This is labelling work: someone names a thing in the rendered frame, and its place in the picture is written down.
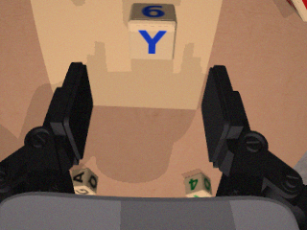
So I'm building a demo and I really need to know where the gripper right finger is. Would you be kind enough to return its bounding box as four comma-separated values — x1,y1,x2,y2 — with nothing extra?
201,65,307,230

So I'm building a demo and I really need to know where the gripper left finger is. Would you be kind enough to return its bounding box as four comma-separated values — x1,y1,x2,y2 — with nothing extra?
0,62,93,203

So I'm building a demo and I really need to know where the tan flat mat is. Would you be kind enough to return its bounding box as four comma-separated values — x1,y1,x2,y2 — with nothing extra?
31,0,223,109

